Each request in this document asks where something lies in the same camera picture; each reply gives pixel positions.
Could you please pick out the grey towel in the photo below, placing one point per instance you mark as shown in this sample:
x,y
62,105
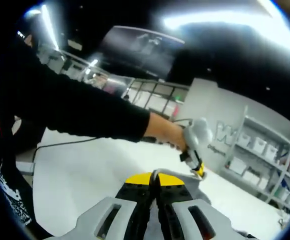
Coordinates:
x,y
197,186

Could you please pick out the person's left hand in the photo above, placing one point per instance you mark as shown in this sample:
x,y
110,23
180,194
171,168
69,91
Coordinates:
x,y
165,130

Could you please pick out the pink hanging object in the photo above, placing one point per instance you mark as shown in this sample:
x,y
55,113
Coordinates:
x,y
176,110

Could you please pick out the grey metal shelf unit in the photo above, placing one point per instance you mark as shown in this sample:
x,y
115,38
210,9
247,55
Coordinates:
x,y
235,140

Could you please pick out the green exit sign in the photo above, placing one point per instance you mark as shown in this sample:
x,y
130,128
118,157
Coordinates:
x,y
178,96

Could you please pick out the dark ceiling screen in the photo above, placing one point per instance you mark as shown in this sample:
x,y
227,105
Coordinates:
x,y
140,50

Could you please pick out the person's dark clothing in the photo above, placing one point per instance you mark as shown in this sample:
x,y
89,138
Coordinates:
x,y
12,195

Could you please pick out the person's head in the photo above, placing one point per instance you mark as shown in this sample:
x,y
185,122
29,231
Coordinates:
x,y
30,42

